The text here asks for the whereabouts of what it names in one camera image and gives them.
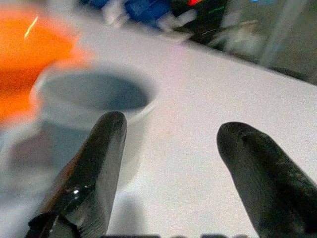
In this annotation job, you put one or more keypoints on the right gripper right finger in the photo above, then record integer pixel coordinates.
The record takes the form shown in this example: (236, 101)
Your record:
(267, 178)

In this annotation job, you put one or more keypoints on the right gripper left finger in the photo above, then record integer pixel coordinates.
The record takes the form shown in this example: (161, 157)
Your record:
(99, 173)

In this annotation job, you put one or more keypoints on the white cup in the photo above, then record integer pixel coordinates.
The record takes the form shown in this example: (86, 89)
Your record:
(99, 91)

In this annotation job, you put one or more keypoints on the orange plate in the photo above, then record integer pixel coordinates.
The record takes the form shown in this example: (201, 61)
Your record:
(27, 57)

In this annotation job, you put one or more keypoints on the black device with lights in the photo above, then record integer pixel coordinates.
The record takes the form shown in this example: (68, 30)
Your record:
(205, 22)

